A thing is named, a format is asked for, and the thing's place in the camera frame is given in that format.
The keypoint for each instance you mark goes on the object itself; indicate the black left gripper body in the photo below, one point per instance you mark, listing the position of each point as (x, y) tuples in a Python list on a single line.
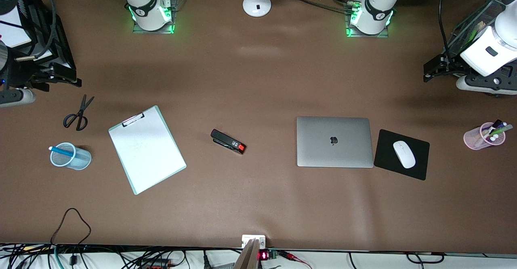
[(452, 64)]

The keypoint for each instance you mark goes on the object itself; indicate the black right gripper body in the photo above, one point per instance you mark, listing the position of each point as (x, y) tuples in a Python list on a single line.
[(21, 72)]

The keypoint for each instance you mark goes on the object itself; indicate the blue marker white cap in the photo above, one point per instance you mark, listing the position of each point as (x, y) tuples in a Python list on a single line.
[(62, 152)]

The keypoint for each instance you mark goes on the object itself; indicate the silver laptop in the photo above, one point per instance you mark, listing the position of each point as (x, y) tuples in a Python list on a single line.
[(319, 148)]

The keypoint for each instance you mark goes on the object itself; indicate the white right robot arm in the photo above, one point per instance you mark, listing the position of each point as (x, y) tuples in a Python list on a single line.
[(147, 6)]

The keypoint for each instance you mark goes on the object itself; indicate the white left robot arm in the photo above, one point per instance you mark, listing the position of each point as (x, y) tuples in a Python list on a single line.
[(375, 6)]

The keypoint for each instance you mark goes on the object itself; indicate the purple marker in pink cup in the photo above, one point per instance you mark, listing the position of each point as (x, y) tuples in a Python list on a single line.
[(497, 127)]

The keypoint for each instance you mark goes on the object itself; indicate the green marker in pink cup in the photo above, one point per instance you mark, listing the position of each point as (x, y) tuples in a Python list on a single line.
[(504, 129)]

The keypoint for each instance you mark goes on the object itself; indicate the black stacked paper tray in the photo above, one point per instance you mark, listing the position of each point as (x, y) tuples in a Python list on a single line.
[(60, 38)]

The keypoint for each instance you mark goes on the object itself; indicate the pink mesh cup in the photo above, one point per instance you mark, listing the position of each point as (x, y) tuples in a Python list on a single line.
[(474, 137)]

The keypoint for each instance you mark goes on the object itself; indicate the light blue mesh cup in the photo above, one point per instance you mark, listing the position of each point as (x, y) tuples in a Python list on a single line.
[(80, 160)]

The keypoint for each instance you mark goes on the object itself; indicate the white computer mouse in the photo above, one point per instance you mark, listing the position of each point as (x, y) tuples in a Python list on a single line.
[(404, 154)]

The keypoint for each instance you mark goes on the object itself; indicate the black mouse pad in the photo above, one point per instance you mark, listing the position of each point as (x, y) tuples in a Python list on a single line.
[(385, 156)]

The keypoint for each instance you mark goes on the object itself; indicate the mint clipboard with white paper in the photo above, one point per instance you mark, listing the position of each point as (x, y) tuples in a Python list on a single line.
[(149, 152)]

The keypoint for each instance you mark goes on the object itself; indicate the black stapler with red end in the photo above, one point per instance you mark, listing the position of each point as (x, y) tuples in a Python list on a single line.
[(228, 141)]

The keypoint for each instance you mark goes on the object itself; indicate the white mounting block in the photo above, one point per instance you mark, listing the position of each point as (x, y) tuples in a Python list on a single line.
[(247, 240)]

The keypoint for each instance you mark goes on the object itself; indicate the circuit board with red display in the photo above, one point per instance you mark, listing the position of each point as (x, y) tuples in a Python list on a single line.
[(266, 255)]

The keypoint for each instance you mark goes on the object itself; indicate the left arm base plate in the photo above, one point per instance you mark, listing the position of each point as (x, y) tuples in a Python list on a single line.
[(381, 34)]

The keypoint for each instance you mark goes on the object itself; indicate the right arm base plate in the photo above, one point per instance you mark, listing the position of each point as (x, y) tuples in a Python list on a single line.
[(174, 14)]

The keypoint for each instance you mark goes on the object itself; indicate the wooden camera stand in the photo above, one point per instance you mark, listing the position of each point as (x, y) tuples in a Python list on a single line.
[(248, 257)]

